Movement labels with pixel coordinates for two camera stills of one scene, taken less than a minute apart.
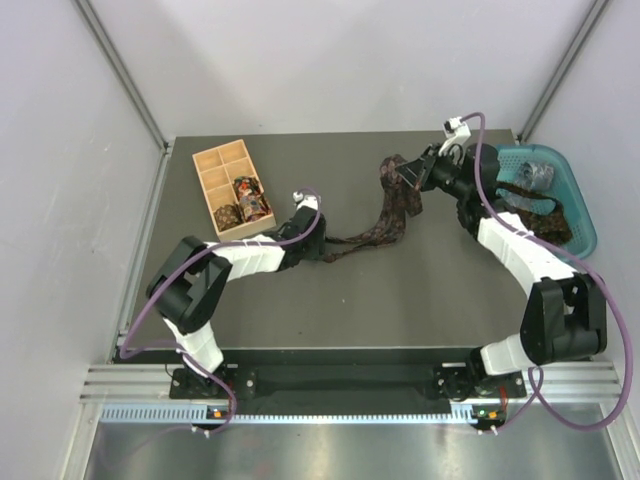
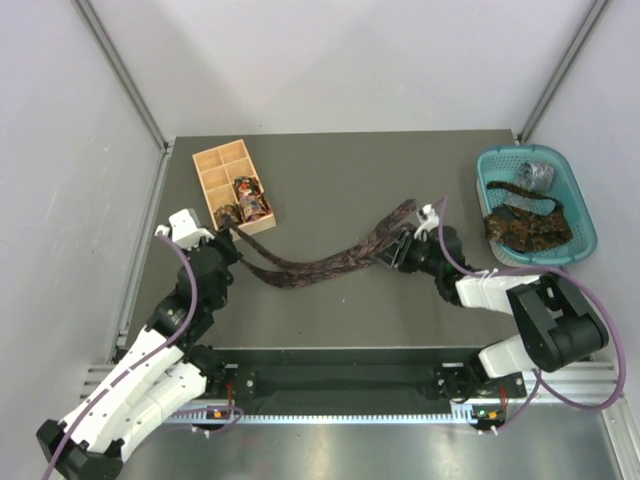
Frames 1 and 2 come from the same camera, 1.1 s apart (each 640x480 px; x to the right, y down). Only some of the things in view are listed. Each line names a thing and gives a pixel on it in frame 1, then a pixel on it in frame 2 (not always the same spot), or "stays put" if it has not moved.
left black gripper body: [314, 247] → [229, 256]
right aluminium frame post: [561, 71] stays put
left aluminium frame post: [119, 66] stays put
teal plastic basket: [566, 187] stays put
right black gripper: [422, 169] → [398, 251]
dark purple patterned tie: [400, 199] → [286, 274]
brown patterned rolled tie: [228, 216] stays put
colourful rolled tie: [251, 201] stays put
